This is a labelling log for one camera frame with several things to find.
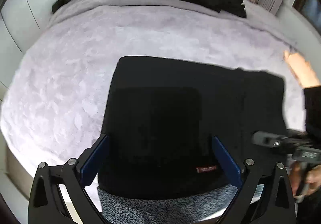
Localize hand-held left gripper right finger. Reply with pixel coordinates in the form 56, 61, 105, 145
212, 136, 298, 224

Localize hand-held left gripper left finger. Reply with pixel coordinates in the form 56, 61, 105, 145
28, 134, 109, 224

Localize black pants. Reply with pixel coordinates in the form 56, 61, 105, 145
97, 55, 288, 201

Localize person's right hand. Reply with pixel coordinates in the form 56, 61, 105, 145
290, 161, 321, 198

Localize orange cloth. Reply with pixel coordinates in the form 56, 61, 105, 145
283, 50, 321, 88

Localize blue-grey patterned sheet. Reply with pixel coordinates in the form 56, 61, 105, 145
97, 184, 264, 224

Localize lavender plush blanket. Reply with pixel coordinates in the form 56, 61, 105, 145
0, 0, 308, 217

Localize window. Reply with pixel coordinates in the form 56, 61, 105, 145
293, 0, 321, 22

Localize white wardrobe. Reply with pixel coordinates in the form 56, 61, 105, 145
0, 0, 74, 94

